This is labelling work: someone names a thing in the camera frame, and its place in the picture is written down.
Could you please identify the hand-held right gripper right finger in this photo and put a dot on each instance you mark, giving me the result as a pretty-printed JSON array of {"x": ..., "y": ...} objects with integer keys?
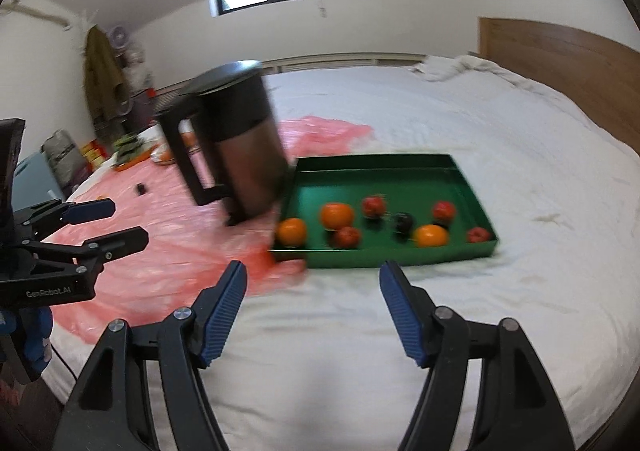
[{"x": 400, "y": 313}]

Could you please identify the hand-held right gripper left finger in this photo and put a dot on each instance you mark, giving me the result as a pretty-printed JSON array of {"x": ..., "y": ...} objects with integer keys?
[{"x": 225, "y": 311}]

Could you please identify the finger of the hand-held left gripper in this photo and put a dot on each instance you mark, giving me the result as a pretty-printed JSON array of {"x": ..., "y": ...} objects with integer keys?
[
  {"x": 92, "y": 211},
  {"x": 125, "y": 238}
]

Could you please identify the orange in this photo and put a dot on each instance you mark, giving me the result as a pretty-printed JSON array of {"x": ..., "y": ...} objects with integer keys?
[
  {"x": 163, "y": 156},
  {"x": 431, "y": 236},
  {"x": 292, "y": 233},
  {"x": 336, "y": 215}
]

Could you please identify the dark plum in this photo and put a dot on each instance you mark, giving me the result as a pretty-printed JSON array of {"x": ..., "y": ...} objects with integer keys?
[
  {"x": 141, "y": 188},
  {"x": 403, "y": 222}
]

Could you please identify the large red apple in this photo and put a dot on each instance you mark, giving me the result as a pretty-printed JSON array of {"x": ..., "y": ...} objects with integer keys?
[{"x": 347, "y": 237}]

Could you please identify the small red apple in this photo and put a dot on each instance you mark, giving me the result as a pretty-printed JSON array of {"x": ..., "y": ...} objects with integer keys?
[
  {"x": 443, "y": 211},
  {"x": 478, "y": 234},
  {"x": 374, "y": 206}
]

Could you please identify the green tray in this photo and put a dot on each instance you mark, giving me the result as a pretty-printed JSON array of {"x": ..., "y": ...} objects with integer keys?
[{"x": 435, "y": 181}]

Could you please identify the person's left hand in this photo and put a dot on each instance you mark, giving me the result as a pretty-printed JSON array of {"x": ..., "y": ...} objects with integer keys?
[{"x": 37, "y": 336}]

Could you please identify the pink plastic sheet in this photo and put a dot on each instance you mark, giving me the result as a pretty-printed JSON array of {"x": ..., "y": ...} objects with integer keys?
[{"x": 150, "y": 231}]

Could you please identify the red and yellow boxes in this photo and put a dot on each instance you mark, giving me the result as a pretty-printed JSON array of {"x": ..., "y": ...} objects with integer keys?
[{"x": 94, "y": 153}]

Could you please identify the grey bag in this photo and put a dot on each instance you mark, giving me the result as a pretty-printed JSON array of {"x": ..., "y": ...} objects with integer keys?
[{"x": 62, "y": 156}]

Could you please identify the orange oval plate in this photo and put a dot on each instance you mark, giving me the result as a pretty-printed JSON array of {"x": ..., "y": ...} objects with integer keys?
[{"x": 137, "y": 163}]

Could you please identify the light blue suitcase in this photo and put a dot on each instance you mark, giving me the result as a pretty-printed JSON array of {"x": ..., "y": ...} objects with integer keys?
[{"x": 35, "y": 176}]

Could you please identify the leafy green vegetable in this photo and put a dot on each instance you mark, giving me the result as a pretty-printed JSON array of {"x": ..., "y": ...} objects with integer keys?
[{"x": 127, "y": 143}]

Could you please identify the white bedsheet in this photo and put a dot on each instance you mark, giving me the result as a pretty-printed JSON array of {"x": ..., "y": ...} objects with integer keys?
[{"x": 500, "y": 331}]

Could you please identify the purple bin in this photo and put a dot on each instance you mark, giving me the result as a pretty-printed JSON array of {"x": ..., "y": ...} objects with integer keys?
[{"x": 142, "y": 111}]

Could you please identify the carrot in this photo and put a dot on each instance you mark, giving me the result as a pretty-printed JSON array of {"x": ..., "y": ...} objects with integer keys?
[{"x": 188, "y": 139}]

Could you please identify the olive green coat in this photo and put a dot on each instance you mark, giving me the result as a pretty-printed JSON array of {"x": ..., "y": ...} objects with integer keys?
[{"x": 102, "y": 76}]

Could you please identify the clear plastic bags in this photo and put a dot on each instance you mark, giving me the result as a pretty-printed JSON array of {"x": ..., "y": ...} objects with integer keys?
[{"x": 139, "y": 68}]

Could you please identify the dark steel kettle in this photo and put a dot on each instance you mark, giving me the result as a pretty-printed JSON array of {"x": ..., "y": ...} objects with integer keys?
[{"x": 240, "y": 141}]

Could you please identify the small white fan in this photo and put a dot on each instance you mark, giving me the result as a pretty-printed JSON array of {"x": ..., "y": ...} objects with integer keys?
[{"x": 120, "y": 37}]

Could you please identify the crumpled white cloth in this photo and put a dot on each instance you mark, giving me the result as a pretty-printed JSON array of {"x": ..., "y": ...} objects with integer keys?
[{"x": 450, "y": 66}]

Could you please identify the wooden headboard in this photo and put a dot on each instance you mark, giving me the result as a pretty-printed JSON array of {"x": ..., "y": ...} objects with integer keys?
[{"x": 575, "y": 66}]

